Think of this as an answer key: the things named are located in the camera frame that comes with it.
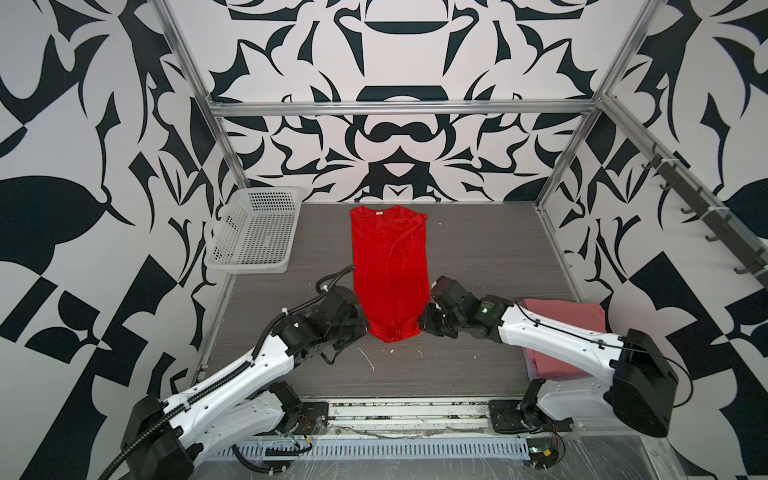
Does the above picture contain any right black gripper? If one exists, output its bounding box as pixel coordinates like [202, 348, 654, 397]
[413, 301, 467, 338]

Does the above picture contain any red t-shirt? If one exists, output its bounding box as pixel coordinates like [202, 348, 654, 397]
[350, 206, 430, 343]

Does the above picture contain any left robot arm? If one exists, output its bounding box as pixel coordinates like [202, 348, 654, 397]
[101, 286, 368, 479]

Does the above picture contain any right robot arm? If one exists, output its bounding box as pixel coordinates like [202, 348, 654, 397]
[418, 277, 679, 438]

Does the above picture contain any folded pink t-shirt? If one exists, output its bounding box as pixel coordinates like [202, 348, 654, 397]
[521, 298, 607, 380]

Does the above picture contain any white plastic basket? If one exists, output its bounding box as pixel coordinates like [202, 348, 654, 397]
[205, 186, 305, 275]

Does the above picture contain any small green-lit circuit board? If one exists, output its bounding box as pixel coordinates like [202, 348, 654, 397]
[524, 435, 565, 471]

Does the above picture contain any black corrugated cable conduit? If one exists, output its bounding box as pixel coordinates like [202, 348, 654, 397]
[95, 265, 356, 480]

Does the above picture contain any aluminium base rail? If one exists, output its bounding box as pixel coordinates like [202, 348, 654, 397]
[152, 395, 664, 442]

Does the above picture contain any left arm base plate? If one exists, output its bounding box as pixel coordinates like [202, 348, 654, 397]
[270, 401, 329, 435]

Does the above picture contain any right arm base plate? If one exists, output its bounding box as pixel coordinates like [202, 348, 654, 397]
[488, 399, 573, 435]

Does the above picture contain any white slotted cable duct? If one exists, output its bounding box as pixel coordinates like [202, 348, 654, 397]
[239, 437, 530, 461]

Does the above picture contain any aluminium frame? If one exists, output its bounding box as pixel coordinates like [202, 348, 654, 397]
[149, 0, 768, 289]

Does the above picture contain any wall hook rail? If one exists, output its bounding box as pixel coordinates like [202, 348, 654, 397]
[641, 143, 768, 289]

